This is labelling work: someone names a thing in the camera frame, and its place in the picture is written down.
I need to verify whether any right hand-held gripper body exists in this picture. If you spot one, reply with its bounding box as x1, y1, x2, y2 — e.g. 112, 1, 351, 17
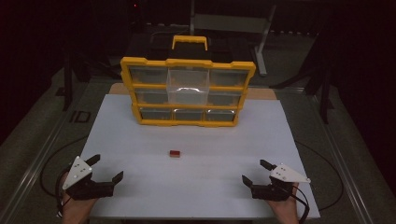
250, 163, 312, 202

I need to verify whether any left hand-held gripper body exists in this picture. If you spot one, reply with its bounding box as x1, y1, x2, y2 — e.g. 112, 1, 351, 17
62, 156, 116, 201

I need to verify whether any clear plastic drawer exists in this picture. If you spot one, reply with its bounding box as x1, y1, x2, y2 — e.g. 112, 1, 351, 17
165, 67, 211, 106

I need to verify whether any person's right hand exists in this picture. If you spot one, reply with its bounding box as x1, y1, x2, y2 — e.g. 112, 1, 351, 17
268, 182, 301, 224

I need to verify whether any person's left hand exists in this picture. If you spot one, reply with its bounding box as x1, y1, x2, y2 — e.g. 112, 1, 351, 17
60, 173, 98, 224

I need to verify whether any white board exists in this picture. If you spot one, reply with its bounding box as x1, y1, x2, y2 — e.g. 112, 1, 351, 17
79, 93, 321, 220

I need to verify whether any black stand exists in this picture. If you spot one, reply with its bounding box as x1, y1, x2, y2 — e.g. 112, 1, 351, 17
61, 43, 92, 112
276, 55, 335, 125

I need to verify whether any yellow organizer case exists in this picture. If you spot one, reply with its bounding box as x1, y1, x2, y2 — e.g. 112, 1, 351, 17
120, 35, 257, 128

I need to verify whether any set of closed clear drawers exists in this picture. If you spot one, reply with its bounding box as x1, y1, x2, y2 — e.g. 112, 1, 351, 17
128, 65, 250, 122

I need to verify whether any black cable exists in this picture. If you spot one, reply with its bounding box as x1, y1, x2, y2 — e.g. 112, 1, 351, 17
288, 140, 345, 224
39, 134, 90, 218

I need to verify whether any metal rail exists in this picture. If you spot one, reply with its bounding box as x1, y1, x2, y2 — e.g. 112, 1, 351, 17
0, 78, 94, 224
306, 91, 375, 224

